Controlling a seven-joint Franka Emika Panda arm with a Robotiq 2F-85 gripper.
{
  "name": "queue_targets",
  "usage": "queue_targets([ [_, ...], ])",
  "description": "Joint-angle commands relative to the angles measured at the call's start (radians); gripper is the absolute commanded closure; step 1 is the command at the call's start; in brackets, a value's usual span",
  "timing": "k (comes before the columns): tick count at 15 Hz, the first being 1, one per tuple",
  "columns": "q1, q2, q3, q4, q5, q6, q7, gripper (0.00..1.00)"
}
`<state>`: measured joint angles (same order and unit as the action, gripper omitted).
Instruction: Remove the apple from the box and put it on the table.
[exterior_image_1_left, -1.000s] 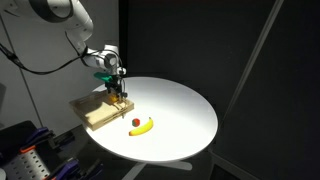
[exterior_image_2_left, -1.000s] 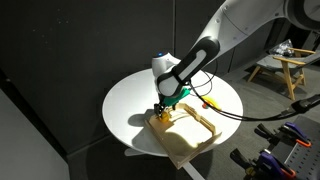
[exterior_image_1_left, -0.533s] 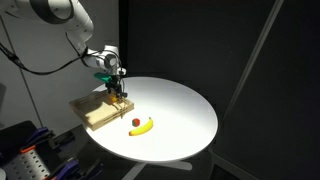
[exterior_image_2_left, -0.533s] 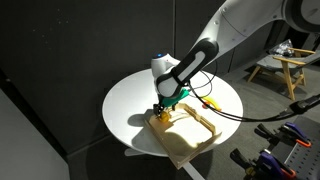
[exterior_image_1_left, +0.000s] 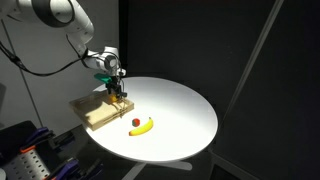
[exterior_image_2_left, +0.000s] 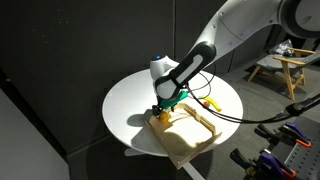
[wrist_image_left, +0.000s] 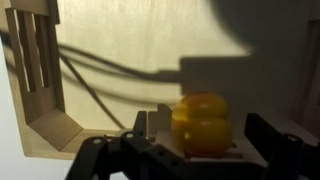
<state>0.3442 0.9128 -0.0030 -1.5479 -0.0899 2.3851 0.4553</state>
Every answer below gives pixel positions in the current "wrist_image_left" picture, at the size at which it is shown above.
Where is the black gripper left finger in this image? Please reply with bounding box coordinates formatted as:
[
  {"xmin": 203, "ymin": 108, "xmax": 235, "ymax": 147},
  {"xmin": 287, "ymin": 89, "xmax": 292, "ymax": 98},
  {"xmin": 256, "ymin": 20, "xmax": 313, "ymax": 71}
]
[{"xmin": 64, "ymin": 110, "xmax": 188, "ymax": 180}]

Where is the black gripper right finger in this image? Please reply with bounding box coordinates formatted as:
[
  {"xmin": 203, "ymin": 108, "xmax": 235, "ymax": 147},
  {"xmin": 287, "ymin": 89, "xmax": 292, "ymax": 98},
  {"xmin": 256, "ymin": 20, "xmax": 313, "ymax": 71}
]
[{"xmin": 244, "ymin": 112, "xmax": 320, "ymax": 180}]

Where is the yellow toy apple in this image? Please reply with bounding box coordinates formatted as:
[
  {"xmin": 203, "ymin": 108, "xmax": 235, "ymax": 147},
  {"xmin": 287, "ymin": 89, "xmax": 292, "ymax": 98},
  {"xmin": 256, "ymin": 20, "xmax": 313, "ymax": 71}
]
[{"xmin": 170, "ymin": 92, "xmax": 234, "ymax": 158}]

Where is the shallow wooden box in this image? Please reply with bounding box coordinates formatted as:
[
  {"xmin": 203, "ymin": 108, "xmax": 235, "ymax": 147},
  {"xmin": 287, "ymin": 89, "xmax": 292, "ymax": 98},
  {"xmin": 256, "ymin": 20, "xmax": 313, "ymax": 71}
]
[{"xmin": 0, "ymin": 0, "xmax": 320, "ymax": 160}]

